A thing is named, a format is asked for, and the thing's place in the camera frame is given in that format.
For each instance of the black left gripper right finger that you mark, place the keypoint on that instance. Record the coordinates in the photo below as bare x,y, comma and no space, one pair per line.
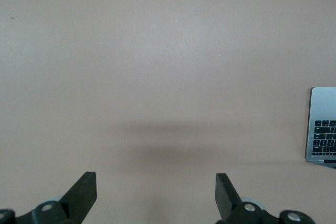
227,203

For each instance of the grey laptop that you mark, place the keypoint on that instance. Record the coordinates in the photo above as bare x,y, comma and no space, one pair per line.
323,103

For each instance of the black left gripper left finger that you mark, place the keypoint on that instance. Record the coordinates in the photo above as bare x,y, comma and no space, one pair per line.
78,203

